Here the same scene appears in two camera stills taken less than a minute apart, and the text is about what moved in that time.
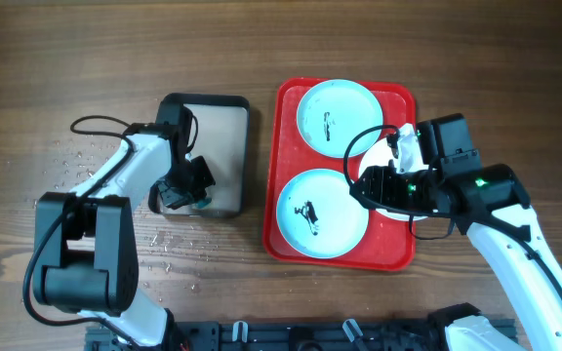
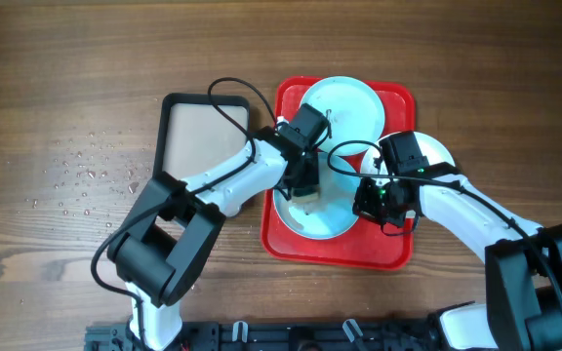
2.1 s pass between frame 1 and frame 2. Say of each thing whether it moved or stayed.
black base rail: stayed
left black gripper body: moved
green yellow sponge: moved
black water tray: stayed
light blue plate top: stayed
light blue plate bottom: moved
